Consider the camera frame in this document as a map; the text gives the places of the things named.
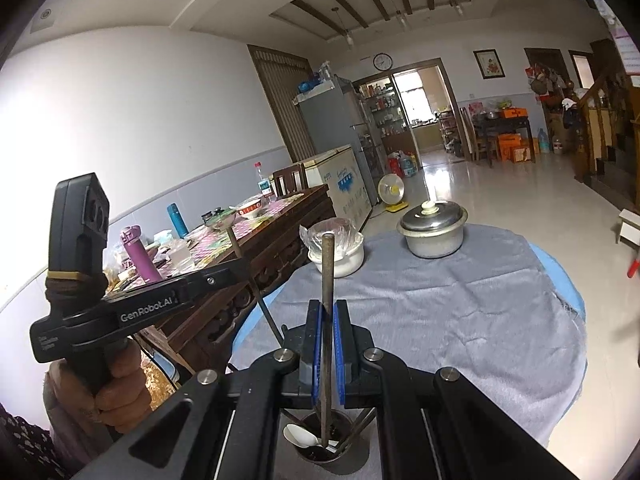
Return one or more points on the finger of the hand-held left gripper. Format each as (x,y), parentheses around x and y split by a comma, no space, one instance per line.
(225,271)

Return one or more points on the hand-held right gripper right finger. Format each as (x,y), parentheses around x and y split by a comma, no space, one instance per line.
(341,350)

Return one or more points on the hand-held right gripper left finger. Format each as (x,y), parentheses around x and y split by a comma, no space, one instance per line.
(314,350)

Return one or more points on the brown chopstick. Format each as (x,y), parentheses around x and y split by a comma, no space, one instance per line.
(345,444)
(250,285)

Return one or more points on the metal chopstick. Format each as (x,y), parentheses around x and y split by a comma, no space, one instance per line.
(328,280)

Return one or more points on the white plastic spoon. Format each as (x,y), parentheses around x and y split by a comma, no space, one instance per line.
(300,435)

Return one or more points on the grey metal utensil holder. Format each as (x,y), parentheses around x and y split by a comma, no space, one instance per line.
(350,465)

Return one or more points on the person's left forearm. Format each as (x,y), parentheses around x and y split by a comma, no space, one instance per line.
(65,410)

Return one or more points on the person's left hand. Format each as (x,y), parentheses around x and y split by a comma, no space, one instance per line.
(125,385)

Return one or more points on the clear plastic cup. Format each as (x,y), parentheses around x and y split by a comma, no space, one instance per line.
(181,257)

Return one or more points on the glass bowl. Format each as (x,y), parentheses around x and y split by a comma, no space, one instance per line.
(221,219)

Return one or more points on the pink checkered tablecloth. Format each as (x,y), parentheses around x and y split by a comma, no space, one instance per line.
(250,225)

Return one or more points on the carved wooden sideboard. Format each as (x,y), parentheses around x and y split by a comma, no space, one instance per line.
(280,240)

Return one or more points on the red and white bowl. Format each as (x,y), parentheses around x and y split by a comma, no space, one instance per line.
(249,208)

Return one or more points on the purple bottle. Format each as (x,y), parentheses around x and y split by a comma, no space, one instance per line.
(142,255)

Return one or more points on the teal bottle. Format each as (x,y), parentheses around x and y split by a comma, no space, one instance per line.
(177,220)

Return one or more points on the white pot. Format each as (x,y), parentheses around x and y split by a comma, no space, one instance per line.
(340,262)

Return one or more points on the water bottle with red cap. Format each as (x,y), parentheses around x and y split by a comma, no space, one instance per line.
(263,182)

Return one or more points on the wooden chair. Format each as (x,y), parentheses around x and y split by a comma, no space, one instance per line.
(287,180)

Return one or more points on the clear plastic wrap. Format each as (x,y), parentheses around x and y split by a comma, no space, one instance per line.
(345,235)

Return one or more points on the grey table cloth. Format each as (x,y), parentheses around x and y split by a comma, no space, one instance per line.
(450,310)

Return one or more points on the aluminium pot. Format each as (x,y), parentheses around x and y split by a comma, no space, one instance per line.
(432,242)

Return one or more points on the white chest freezer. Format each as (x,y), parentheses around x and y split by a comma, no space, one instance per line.
(340,180)

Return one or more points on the aluminium pot lid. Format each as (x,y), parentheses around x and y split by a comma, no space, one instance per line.
(435,217)

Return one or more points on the white floor fan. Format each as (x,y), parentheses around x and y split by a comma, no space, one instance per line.
(391,190)

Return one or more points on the wooden door panel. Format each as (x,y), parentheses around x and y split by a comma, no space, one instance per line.
(280,100)

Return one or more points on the grey refrigerator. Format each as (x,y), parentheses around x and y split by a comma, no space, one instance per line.
(330,120)

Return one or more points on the clear water jug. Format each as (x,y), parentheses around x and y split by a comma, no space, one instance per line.
(543,141)
(408,165)

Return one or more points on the blue items on refrigerator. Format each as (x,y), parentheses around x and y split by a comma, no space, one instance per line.
(315,86)

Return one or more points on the glass display cabinet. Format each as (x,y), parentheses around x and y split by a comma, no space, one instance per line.
(385,110)

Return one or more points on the blue round table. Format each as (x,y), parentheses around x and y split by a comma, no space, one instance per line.
(565,285)

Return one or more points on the orange box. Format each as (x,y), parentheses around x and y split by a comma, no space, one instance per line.
(514,112)
(514,147)

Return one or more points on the wooden dining table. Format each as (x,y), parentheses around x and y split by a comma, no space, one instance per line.
(500,125)

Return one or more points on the red stick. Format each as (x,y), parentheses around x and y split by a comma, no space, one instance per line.
(634,266)

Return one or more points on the white stool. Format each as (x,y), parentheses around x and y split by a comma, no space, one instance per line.
(629,227)

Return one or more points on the framed picture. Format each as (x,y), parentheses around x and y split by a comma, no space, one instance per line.
(487,64)

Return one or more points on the wooden staircase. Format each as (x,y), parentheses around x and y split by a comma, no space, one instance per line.
(605,130)

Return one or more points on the wall clock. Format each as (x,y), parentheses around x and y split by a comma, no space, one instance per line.
(383,61)

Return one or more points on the wall calendar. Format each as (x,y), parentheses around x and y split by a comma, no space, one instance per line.
(622,35)

